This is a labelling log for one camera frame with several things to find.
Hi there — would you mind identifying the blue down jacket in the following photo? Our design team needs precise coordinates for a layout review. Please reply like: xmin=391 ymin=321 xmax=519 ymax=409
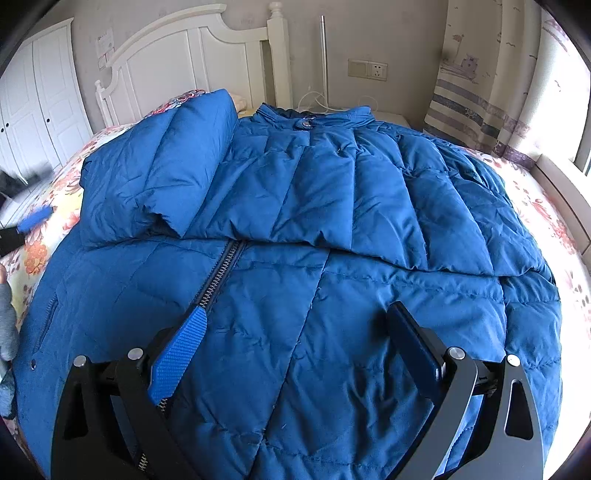
xmin=13 ymin=88 xmax=564 ymax=480

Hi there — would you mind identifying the window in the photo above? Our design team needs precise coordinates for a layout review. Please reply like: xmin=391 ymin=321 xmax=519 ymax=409
xmin=573 ymin=46 xmax=591 ymax=172

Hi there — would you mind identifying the patterned red blue cushion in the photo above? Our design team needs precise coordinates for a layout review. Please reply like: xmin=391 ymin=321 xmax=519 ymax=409
xmin=173 ymin=89 xmax=208 ymax=110

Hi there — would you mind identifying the printed beige curtain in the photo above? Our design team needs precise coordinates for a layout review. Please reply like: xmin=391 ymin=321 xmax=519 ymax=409
xmin=422 ymin=0 xmax=580 ymax=162

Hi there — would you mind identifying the beige window sill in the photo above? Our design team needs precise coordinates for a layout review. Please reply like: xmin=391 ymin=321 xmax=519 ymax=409
xmin=526 ymin=154 xmax=591 ymax=245

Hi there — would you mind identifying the white cable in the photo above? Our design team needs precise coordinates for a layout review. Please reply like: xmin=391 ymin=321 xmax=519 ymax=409
xmin=295 ymin=90 xmax=379 ymax=114

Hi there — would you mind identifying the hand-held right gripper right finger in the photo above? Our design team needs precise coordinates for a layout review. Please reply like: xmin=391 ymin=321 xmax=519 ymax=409
xmin=385 ymin=301 xmax=546 ymax=480

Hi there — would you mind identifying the person's left forearm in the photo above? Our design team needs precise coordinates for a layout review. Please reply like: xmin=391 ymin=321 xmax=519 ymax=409
xmin=0 ymin=279 xmax=20 ymax=363

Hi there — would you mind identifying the white wardrobe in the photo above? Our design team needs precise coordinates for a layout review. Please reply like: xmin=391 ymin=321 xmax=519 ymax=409
xmin=0 ymin=17 xmax=93 ymax=174

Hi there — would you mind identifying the paper note on wall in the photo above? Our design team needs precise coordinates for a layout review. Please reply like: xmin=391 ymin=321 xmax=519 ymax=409
xmin=95 ymin=28 xmax=115 ymax=70

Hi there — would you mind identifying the floral bed sheet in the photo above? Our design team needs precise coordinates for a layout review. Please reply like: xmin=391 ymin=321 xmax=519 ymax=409
xmin=0 ymin=90 xmax=591 ymax=370

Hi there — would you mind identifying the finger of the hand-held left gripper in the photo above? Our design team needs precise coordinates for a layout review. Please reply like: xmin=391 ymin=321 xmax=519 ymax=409
xmin=0 ymin=161 xmax=52 ymax=197
xmin=0 ymin=207 xmax=52 ymax=259

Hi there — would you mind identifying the silver lamp pole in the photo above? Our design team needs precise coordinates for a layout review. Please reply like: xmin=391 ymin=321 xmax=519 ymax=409
xmin=320 ymin=15 xmax=334 ymax=110

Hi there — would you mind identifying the white nightstand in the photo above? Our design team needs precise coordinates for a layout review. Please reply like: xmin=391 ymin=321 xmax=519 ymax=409
xmin=369 ymin=110 xmax=411 ymax=131

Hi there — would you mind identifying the white wooden headboard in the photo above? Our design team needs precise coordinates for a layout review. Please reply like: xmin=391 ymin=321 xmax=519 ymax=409
xmin=95 ymin=0 xmax=294 ymax=127

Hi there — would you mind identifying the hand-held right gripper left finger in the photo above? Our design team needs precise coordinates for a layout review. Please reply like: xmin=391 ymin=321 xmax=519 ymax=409
xmin=52 ymin=307 xmax=208 ymax=480

